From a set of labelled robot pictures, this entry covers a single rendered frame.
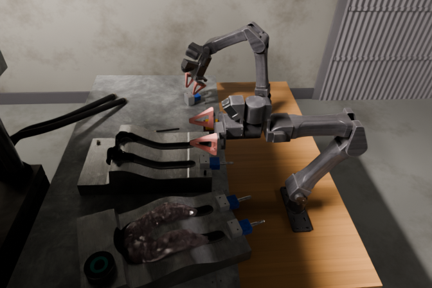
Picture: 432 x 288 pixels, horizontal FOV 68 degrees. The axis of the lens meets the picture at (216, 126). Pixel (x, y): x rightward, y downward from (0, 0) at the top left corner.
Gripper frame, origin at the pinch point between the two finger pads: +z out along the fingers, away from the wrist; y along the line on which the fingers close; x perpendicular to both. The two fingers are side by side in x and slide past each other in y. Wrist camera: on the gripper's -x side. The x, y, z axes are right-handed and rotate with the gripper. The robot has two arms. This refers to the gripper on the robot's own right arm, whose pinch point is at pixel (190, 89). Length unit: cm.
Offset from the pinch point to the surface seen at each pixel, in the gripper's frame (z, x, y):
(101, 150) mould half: 27, -45, 20
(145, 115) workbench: 19.3, -18.2, -1.0
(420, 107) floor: -42, 258, 15
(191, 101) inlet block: 5.2, 1.5, 2.7
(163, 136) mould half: 13.3, -24.0, 26.9
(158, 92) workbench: 12.5, -6.2, -16.5
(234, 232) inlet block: 14, -23, 80
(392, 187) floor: 14, 158, 65
